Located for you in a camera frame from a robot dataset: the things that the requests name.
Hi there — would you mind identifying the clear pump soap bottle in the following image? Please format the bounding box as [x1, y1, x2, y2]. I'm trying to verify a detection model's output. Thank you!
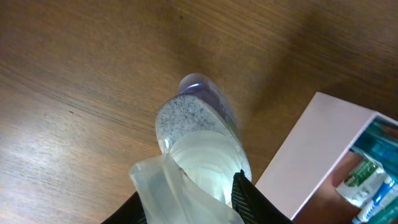
[129, 73, 251, 224]

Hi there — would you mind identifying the white cardboard box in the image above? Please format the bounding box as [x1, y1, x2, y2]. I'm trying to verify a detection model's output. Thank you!
[256, 92, 397, 220]

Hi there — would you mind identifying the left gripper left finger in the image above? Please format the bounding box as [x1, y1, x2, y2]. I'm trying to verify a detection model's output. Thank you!
[101, 192, 147, 224]

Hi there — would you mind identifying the green white soap packet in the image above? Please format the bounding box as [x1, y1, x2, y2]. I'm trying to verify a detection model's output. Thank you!
[335, 159, 387, 208]

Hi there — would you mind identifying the blue mouthwash bottle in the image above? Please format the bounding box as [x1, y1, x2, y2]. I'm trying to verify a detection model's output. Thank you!
[350, 118, 397, 182]

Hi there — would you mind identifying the blue white toothbrush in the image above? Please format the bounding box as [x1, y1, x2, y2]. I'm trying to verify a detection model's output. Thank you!
[351, 175, 395, 224]

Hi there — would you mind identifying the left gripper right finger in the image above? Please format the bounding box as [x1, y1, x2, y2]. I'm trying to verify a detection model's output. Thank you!
[231, 170, 293, 224]

